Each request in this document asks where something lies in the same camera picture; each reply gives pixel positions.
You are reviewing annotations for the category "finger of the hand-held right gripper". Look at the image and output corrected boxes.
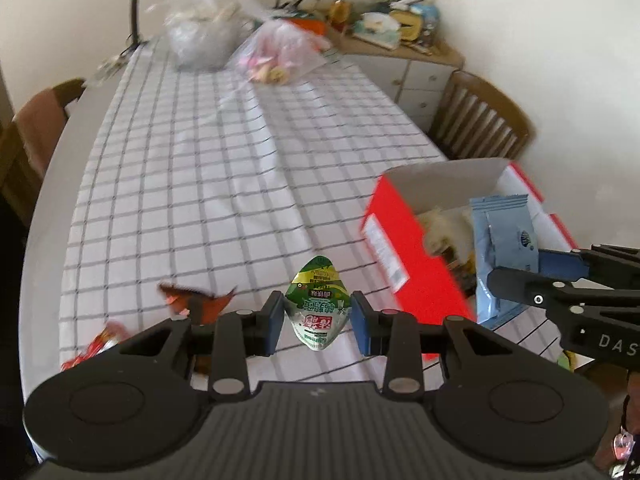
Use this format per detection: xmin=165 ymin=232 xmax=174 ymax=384
xmin=536 ymin=243 xmax=640 ymax=289
xmin=487 ymin=266 xmax=640 ymax=312

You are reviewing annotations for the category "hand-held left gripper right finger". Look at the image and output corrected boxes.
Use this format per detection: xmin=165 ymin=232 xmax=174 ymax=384
xmin=350 ymin=291 xmax=505 ymax=396

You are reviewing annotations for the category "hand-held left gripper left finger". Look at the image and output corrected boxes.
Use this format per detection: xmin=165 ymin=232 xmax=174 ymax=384
xmin=122 ymin=291 xmax=286 ymax=402

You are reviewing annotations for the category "green snack packet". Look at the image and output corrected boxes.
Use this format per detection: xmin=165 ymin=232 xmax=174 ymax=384
xmin=283 ymin=256 xmax=350 ymax=352

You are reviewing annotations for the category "light blue snack packet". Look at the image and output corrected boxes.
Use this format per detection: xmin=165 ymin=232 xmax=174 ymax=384
xmin=469 ymin=194 xmax=542 ymax=325

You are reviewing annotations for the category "red cardboard box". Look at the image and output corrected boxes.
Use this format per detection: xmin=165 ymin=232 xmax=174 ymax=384
xmin=361 ymin=157 xmax=577 ymax=362

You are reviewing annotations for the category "brown foil snack packet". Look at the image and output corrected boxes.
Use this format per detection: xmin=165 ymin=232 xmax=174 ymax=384
xmin=158 ymin=282 xmax=239 ymax=322

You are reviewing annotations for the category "translucent white snack packet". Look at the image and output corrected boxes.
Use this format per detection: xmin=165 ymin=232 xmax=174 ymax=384
xmin=417 ymin=207 xmax=475 ymax=257

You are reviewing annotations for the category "wooden chair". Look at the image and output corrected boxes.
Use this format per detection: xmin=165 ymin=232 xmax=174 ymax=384
xmin=0 ymin=78 xmax=89 ymax=227
xmin=427 ymin=71 xmax=534 ymax=162

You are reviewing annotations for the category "red snack bag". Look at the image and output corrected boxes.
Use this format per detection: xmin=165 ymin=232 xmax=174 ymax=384
xmin=61 ymin=322 xmax=132 ymax=372

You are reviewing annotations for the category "white cabinet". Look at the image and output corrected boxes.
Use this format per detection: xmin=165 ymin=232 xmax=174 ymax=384
xmin=345 ymin=35 xmax=464 ymax=134

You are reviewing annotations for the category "plastic bag with pink contents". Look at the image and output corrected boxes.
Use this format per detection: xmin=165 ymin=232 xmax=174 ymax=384
xmin=227 ymin=17 xmax=332 ymax=87

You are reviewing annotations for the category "clear grey plastic bag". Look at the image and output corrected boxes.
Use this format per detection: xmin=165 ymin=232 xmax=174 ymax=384
xmin=164 ymin=0 xmax=262 ymax=73

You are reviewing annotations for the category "clutter of small household things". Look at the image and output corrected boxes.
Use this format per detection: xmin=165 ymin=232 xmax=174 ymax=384
xmin=272 ymin=0 xmax=447 ymax=54

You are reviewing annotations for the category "brown towel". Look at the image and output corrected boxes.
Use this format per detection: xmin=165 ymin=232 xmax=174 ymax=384
xmin=12 ymin=87 xmax=72 ymax=182

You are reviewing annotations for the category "grey desk lamp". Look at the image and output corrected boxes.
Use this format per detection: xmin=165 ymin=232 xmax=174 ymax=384
xmin=129 ymin=0 xmax=211 ymax=47

